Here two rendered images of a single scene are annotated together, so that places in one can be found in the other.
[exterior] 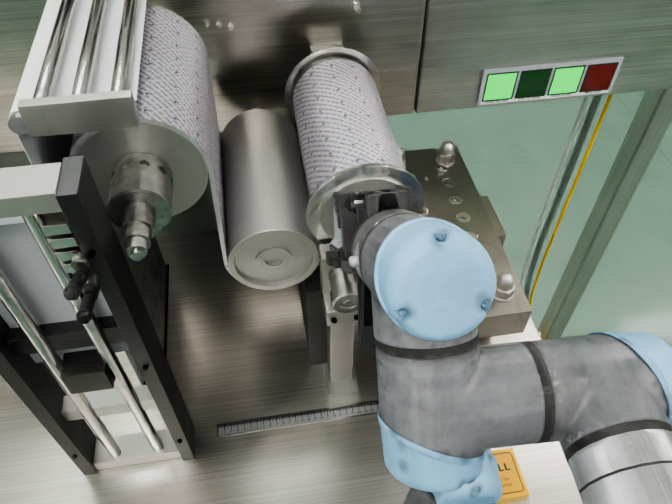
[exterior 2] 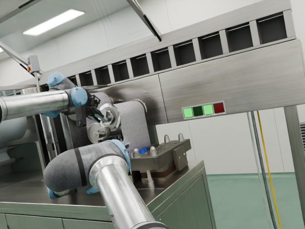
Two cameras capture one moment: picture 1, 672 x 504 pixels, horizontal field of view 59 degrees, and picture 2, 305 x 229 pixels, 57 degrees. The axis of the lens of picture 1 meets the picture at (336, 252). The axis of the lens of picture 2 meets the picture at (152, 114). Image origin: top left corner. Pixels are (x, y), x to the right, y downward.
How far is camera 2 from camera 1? 1.33 m
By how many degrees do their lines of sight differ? 57
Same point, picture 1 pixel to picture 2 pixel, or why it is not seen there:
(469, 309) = (52, 79)
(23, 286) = (46, 121)
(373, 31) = (151, 98)
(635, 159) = (295, 162)
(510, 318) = (150, 160)
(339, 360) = not seen: hidden behind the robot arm
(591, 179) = not seen: outside the picture
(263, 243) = (93, 128)
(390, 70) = (157, 109)
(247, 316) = not seen: hidden behind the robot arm
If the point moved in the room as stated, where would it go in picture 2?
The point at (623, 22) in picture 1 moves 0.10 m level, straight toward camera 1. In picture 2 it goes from (218, 89) to (202, 92)
